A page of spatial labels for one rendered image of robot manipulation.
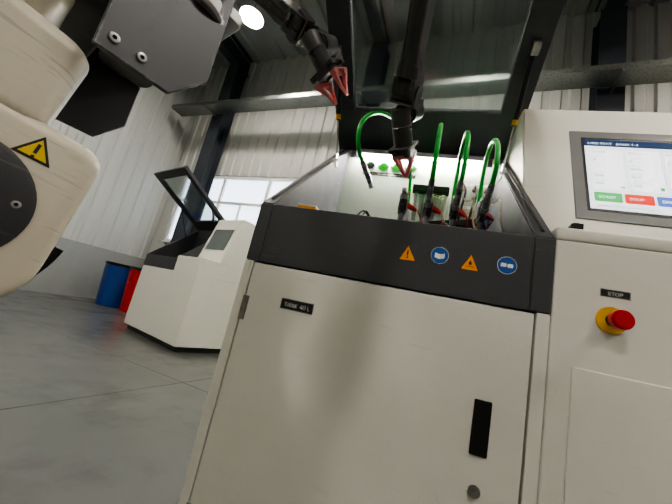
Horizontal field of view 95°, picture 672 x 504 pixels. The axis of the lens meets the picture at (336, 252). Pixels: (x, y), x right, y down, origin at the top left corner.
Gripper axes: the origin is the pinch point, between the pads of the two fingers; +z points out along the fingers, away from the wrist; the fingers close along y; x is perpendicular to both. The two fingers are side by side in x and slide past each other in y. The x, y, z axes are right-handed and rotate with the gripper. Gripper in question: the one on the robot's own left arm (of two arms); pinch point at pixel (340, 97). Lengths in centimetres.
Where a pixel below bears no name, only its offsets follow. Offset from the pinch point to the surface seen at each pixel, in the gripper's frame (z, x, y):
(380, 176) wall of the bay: 27.4, -32.9, 20.7
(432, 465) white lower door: 80, 53, -16
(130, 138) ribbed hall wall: -283, -209, 630
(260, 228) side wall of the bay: 23.7, 39.6, 14.4
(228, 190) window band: -97, -295, 544
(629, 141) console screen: 54, -47, -56
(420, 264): 48, 29, -18
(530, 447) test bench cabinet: 83, 43, -30
